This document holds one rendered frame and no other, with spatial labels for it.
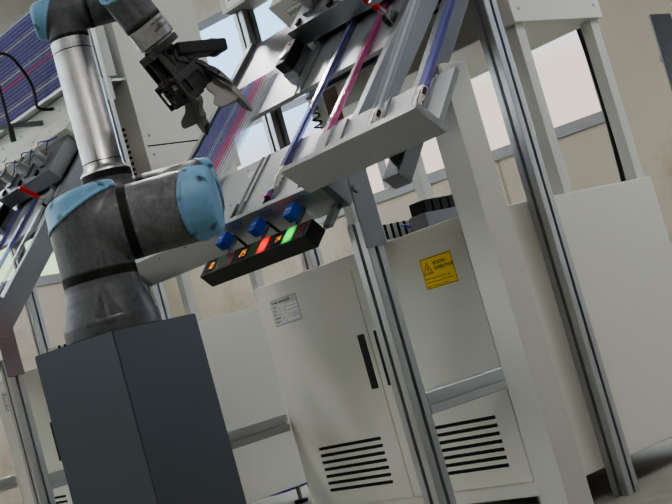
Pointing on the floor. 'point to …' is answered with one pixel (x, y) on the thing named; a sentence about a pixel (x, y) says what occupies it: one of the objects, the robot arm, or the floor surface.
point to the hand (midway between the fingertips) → (231, 121)
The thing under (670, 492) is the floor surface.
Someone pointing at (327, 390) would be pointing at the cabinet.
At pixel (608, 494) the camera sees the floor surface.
